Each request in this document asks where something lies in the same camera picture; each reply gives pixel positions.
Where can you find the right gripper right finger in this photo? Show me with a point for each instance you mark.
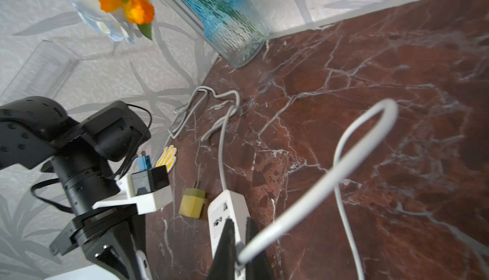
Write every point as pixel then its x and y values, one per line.
pixel 258 268

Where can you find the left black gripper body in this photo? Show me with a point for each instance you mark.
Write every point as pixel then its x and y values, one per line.
pixel 109 236

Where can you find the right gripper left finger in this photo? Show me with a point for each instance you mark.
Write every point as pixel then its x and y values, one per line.
pixel 223 266

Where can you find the white power strip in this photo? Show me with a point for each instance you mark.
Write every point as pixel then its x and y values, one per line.
pixel 228 217

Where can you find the yellow USB charger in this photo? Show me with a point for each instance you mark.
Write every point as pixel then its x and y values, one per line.
pixel 193 201

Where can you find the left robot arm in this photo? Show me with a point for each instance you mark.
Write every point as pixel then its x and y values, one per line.
pixel 35 128

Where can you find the yellow work glove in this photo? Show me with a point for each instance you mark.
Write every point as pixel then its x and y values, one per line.
pixel 168 158

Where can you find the glass vase with flowers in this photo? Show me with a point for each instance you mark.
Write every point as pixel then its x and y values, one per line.
pixel 232 27

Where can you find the clear plastic wall shelf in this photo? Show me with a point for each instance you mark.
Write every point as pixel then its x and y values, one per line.
pixel 43 74

